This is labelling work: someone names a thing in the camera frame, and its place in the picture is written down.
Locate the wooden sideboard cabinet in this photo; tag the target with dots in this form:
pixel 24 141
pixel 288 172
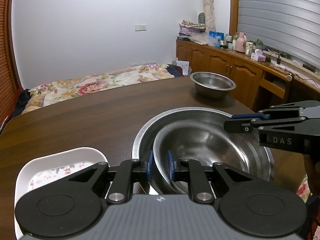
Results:
pixel 258 85

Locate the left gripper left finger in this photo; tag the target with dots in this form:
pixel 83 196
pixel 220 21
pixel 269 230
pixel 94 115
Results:
pixel 72 205

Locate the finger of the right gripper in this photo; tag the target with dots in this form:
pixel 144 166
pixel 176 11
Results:
pixel 246 123
pixel 308 109

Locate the window roller blind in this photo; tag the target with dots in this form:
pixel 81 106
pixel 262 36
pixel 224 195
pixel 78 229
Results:
pixel 291 26

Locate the medium steel bowl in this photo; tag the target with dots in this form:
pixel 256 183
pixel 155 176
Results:
pixel 206 143

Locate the white floral square plate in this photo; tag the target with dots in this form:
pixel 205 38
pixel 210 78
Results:
pixel 44 170

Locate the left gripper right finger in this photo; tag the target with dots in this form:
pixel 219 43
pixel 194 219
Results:
pixel 248 204

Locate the stack of folded fabrics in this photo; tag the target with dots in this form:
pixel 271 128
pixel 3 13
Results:
pixel 189 29

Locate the beige curtain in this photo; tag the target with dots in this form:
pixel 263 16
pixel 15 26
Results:
pixel 208 7

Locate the white paper bag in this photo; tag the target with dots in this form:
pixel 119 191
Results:
pixel 184 65

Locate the pink thermos jug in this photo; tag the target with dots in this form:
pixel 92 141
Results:
pixel 240 45

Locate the pink tissue box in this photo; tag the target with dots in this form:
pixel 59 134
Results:
pixel 258 57

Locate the wall light switch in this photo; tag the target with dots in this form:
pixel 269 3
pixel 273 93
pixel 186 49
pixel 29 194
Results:
pixel 140 28

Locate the wooden louvered wardrobe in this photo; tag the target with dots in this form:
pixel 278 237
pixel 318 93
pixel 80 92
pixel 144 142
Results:
pixel 10 80

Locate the large steel basin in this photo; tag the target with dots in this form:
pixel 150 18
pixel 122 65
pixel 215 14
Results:
pixel 143 143

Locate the right hand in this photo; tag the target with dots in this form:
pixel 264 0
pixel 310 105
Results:
pixel 311 163

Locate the floral bed quilt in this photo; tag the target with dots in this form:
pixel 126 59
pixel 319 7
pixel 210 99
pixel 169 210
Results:
pixel 57 91

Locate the blue box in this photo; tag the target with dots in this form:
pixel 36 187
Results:
pixel 215 34

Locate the small steel bowl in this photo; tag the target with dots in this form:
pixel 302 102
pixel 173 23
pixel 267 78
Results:
pixel 212 85

